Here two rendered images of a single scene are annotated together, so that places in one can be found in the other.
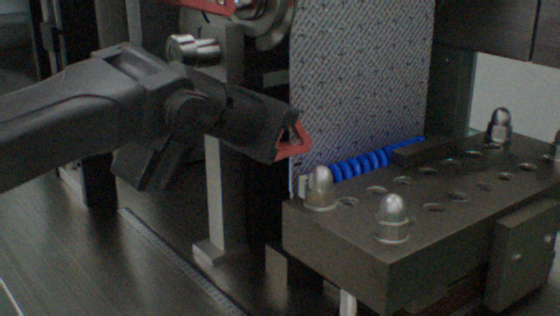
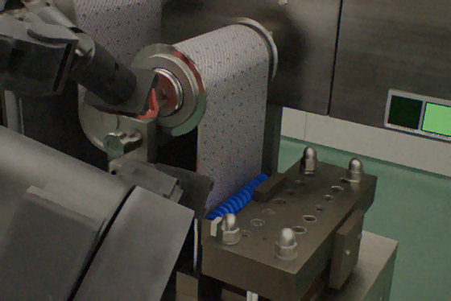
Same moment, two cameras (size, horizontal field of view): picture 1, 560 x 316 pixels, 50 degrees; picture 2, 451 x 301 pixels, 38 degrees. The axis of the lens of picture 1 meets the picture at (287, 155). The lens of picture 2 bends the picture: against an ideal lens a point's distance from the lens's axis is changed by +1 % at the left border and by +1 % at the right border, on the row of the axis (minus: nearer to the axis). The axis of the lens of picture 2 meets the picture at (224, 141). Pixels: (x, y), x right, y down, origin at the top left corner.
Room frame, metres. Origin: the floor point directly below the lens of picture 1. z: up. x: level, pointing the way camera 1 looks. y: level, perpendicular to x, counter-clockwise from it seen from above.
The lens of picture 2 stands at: (-0.21, 0.33, 1.57)
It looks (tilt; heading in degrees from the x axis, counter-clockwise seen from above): 23 degrees down; 336
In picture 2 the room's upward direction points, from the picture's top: 3 degrees clockwise
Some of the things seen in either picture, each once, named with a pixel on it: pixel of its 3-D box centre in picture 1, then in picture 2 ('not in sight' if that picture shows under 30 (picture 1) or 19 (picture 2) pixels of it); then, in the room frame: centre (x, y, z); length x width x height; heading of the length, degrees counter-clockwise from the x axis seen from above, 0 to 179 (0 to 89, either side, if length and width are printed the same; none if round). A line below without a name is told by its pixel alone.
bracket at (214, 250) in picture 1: (214, 147); (132, 206); (0.70, 0.09, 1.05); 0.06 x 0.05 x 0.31; 128
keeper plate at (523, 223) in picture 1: (523, 254); (348, 248); (0.59, -0.27, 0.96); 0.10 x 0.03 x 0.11; 128
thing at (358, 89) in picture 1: (364, 99); (232, 157); (0.73, -0.10, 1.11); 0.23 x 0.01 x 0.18; 128
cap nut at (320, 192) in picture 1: (320, 185); (229, 226); (0.59, -0.04, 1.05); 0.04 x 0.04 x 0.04
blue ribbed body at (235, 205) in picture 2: (373, 164); (240, 200); (0.71, -0.11, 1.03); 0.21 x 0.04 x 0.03; 128
